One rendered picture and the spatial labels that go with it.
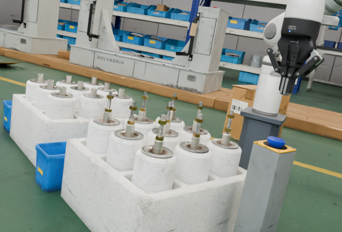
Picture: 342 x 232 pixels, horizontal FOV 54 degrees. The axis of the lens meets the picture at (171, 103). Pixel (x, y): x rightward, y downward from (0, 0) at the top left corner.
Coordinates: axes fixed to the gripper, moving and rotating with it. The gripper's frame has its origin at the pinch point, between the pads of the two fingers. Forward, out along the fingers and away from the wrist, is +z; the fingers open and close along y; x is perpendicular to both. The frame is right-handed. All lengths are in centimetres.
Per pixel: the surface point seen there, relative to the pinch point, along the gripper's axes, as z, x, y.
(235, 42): -18, 649, -559
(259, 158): 16.5, -3.1, -0.4
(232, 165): 24.0, 3.8, -12.2
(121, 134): 19.6, -21.2, -29.0
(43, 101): 24, -23, -80
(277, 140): 11.9, -0.9, 1.3
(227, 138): 17.6, 4.0, -15.9
